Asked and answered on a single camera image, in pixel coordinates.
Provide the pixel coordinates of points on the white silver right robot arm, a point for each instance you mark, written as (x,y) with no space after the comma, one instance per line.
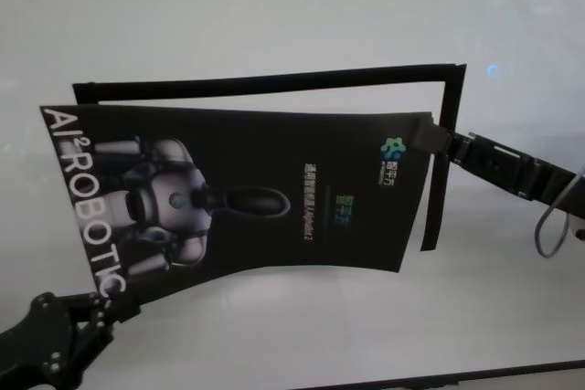
(579,230)

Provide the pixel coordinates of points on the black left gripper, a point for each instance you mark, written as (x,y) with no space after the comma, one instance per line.
(50,344)

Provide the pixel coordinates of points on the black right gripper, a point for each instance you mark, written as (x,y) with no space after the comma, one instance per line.
(507,171)

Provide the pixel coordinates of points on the black tape frame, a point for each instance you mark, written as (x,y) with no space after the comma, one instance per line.
(274,80)

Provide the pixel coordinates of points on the black robot print poster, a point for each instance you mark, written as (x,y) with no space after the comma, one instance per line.
(274,157)

